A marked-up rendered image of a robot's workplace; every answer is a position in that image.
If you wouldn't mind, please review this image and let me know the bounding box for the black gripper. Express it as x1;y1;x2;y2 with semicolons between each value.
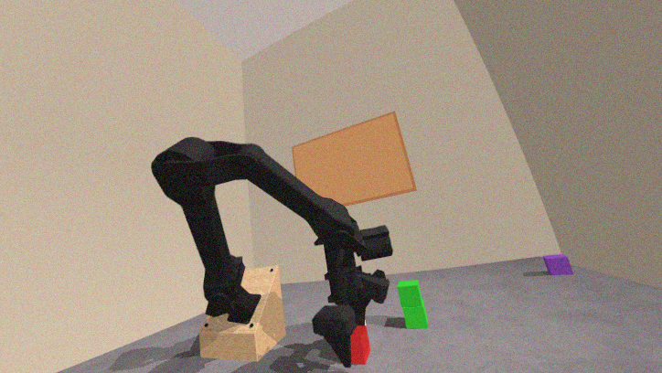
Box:
313;263;371;368

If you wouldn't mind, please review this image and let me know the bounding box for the red block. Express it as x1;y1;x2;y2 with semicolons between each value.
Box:
350;325;370;365

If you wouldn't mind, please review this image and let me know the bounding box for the green block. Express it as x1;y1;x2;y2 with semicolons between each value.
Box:
397;281;422;307
402;299;429;329

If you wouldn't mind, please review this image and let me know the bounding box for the purple block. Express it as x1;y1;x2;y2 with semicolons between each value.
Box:
542;254;573;275

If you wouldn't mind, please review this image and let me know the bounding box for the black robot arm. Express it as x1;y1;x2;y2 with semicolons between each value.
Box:
151;137;393;324

